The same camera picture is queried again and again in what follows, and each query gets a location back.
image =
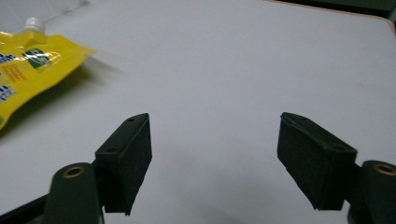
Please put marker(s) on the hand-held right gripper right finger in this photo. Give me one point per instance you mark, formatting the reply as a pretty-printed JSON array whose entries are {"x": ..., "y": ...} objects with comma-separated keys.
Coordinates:
[{"x": 314, "y": 161}]

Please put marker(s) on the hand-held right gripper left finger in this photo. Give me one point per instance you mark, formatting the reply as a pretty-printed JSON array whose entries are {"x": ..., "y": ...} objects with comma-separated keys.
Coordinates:
[{"x": 123, "y": 165}]

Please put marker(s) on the yellow spout pouch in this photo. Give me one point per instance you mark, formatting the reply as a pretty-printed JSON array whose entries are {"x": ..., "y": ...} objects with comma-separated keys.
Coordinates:
[{"x": 25, "y": 74}]

